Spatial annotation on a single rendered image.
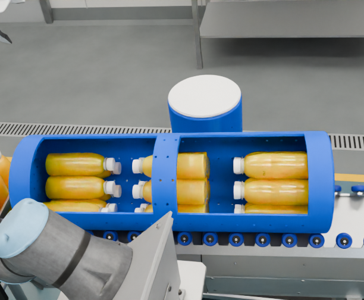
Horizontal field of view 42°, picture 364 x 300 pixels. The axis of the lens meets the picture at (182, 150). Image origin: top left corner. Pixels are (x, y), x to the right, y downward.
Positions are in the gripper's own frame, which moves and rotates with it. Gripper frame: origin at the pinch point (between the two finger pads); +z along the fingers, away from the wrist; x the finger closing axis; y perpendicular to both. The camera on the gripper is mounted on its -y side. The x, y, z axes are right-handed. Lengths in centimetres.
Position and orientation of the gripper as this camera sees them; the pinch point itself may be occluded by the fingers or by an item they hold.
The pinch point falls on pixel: (19, 21)
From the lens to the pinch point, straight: 129.6
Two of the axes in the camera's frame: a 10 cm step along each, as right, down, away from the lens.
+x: 4.7, -4.9, -7.3
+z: 8.8, 1.9, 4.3
